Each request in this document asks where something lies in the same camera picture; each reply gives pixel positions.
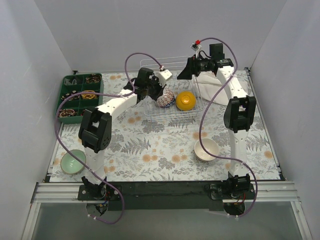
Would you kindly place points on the green compartment organizer tray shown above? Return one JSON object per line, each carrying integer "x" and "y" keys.
{"x": 72, "y": 87}

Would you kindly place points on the light green flower bowl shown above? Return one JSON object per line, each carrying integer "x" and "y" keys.
{"x": 70, "y": 165}

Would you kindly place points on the floral patterned table mat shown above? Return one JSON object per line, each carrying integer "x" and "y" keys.
{"x": 149, "y": 151}

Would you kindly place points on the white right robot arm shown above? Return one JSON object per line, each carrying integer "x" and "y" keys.
{"x": 238, "y": 116}

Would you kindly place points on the blue triangle patterned bowl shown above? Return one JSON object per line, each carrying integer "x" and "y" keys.
{"x": 167, "y": 99}

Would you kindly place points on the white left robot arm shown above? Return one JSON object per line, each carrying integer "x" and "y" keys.
{"x": 96, "y": 127}

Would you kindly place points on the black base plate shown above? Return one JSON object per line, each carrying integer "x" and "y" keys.
{"x": 162, "y": 195}

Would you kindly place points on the yellow bowl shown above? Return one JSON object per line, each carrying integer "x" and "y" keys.
{"x": 185, "y": 101}

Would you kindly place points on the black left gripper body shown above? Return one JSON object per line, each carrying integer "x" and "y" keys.
{"x": 155, "y": 89}

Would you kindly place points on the aluminium frame rail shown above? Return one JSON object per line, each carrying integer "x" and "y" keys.
{"x": 178, "y": 210}

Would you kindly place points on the white wire dish rack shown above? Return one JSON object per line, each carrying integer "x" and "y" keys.
{"x": 155, "y": 113}

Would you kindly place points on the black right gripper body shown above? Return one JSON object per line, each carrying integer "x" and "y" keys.
{"x": 191, "y": 66}

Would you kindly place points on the white folded cloth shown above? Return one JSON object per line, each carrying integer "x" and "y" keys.
{"x": 208, "y": 86}

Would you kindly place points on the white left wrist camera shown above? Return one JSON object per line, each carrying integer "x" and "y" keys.
{"x": 164, "y": 76}

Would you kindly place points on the yellow rubber bands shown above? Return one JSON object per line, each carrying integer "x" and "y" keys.
{"x": 88, "y": 95}

